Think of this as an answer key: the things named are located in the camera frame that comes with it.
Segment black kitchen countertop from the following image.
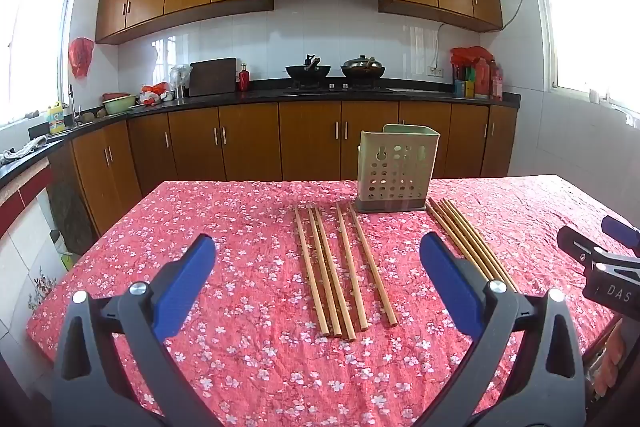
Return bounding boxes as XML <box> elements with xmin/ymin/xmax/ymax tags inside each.
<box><xmin>0</xmin><ymin>79</ymin><xmax>522</xmax><ymax>188</ymax></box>

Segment wooden base cabinets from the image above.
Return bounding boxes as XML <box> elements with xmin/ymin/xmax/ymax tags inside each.
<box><xmin>47</xmin><ymin>101</ymin><xmax>518</xmax><ymax>253</ymax></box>

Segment large red bottle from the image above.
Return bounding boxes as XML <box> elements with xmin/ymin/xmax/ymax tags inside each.
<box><xmin>474</xmin><ymin>57</ymin><xmax>491</xmax><ymax>100</ymax></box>

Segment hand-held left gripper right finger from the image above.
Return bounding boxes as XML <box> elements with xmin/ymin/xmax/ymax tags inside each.
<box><xmin>419</xmin><ymin>232</ymin><xmax>588</xmax><ymax>427</ymax></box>

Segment grey rag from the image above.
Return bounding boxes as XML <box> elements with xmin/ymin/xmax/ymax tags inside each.
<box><xmin>0</xmin><ymin>138</ymin><xmax>48</xmax><ymax>165</ymax></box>

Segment black wok with handle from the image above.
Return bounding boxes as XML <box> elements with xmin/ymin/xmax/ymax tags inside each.
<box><xmin>285</xmin><ymin>54</ymin><xmax>332</xmax><ymax>82</ymax></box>

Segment red and white plastic bags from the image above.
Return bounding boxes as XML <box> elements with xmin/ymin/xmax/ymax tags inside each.
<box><xmin>139</xmin><ymin>83</ymin><xmax>173</xmax><ymax>105</ymax></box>

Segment metal faucet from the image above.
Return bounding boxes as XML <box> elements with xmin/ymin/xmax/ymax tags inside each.
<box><xmin>67</xmin><ymin>84</ymin><xmax>83</xmax><ymax>128</ymax></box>

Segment dark cutting board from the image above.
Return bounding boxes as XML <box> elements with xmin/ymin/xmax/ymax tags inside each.
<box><xmin>188</xmin><ymin>57</ymin><xmax>237</xmax><ymax>98</ymax></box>

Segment wooden chopstick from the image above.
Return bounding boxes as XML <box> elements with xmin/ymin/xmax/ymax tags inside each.
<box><xmin>307</xmin><ymin>205</ymin><xmax>344</xmax><ymax>339</ymax></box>
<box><xmin>426</xmin><ymin>201</ymin><xmax>461</xmax><ymax>255</ymax></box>
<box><xmin>293</xmin><ymin>205</ymin><xmax>332</xmax><ymax>338</ymax></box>
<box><xmin>438</xmin><ymin>199</ymin><xmax>496</xmax><ymax>283</ymax></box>
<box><xmin>348</xmin><ymin>204</ymin><xmax>399</xmax><ymax>327</ymax></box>
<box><xmin>444</xmin><ymin>198</ymin><xmax>507</xmax><ymax>290</ymax></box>
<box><xmin>313</xmin><ymin>205</ymin><xmax>357</xmax><ymax>342</ymax></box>
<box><xmin>431</xmin><ymin>200</ymin><xmax>480</xmax><ymax>274</ymax></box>
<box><xmin>335</xmin><ymin>203</ymin><xmax>368</xmax><ymax>332</ymax></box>
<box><xmin>450</xmin><ymin>199</ymin><xmax>517</xmax><ymax>293</ymax></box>

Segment beige perforated utensil holder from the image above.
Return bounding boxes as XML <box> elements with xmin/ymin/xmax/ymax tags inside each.
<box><xmin>354</xmin><ymin>124</ymin><xmax>441</xmax><ymax>214</ymax></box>

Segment green basin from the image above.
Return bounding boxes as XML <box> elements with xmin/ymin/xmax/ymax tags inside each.
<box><xmin>102</xmin><ymin>94</ymin><xmax>137</xmax><ymax>116</ymax></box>

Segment red oil bottle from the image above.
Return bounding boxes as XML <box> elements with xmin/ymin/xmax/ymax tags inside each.
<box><xmin>488</xmin><ymin>59</ymin><xmax>504</xmax><ymax>102</ymax></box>

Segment black wok with lid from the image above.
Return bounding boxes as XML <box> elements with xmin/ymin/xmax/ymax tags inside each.
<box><xmin>341</xmin><ymin>55</ymin><xmax>387</xmax><ymax>80</ymax></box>

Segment gas stove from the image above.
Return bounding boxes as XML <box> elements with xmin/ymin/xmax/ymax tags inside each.
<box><xmin>284</xmin><ymin>79</ymin><xmax>395</xmax><ymax>95</ymax></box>

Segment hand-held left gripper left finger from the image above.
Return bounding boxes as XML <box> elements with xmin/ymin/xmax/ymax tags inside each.
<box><xmin>50</xmin><ymin>233</ymin><xmax>218</xmax><ymax>427</ymax></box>

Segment red floral tablecloth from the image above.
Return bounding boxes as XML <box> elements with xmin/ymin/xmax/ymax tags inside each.
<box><xmin>26</xmin><ymin>174</ymin><xmax>640</xmax><ymax>427</ymax></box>

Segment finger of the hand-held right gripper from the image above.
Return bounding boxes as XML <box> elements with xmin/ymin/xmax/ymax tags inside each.
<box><xmin>557</xmin><ymin>225</ymin><xmax>609</xmax><ymax>271</ymax></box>
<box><xmin>601</xmin><ymin>215</ymin><xmax>640</xmax><ymax>254</ymax></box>

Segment person's right hand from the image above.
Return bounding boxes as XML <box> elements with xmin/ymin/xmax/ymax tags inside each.
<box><xmin>590</xmin><ymin>319</ymin><xmax>627</xmax><ymax>400</ymax></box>

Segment yellow detergent bottle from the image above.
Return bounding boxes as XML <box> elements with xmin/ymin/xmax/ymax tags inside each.
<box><xmin>48</xmin><ymin>102</ymin><xmax>66</xmax><ymax>135</ymax></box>

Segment window with white frame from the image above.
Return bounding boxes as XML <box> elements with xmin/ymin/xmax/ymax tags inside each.
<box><xmin>0</xmin><ymin>0</ymin><xmax>81</xmax><ymax>128</ymax></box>
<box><xmin>526</xmin><ymin>0</ymin><xmax>640</xmax><ymax>108</ymax></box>

